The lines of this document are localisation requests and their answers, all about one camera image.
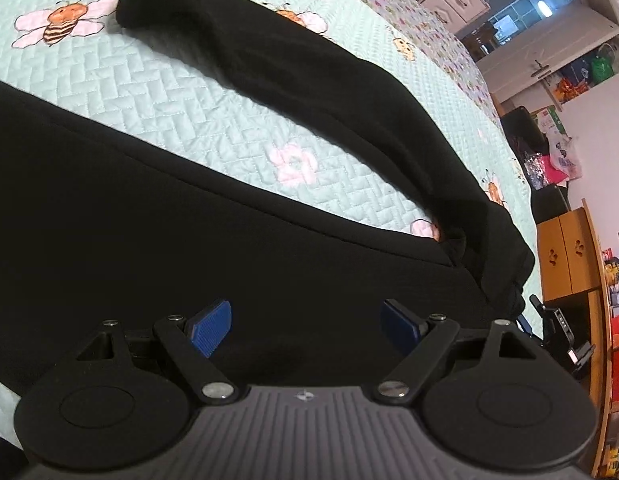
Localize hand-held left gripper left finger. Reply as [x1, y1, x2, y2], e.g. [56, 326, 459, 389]
[50, 299, 239, 406]

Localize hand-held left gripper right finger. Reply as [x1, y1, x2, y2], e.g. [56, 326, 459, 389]
[374, 299, 560, 405]

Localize black pants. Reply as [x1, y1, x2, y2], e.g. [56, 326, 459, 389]
[0, 0, 536, 396]

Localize wooden desk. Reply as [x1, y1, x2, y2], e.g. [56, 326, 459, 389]
[536, 198, 619, 478]

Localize pink bag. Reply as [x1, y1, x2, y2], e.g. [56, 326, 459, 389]
[525, 154, 565, 190]

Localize white plastic bag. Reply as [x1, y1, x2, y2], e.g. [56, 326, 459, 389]
[547, 122, 583, 181]

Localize black armchair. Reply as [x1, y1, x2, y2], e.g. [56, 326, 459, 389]
[500, 105, 574, 225]

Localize green and white box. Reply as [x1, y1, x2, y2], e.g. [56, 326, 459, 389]
[536, 106, 570, 142]

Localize bed with bee quilt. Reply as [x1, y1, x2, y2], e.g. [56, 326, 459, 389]
[0, 0, 533, 441]

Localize pile of snack packets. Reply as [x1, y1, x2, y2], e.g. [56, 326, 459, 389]
[553, 66, 593, 104]

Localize green bag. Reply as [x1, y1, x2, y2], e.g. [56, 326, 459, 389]
[591, 44, 618, 84]

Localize white door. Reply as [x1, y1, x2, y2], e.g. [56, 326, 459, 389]
[477, 2, 619, 107]

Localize wooden chair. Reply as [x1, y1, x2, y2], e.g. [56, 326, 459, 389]
[468, 20, 499, 57]

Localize floral bed sheet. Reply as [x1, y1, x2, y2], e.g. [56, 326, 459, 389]
[300, 0, 503, 128]

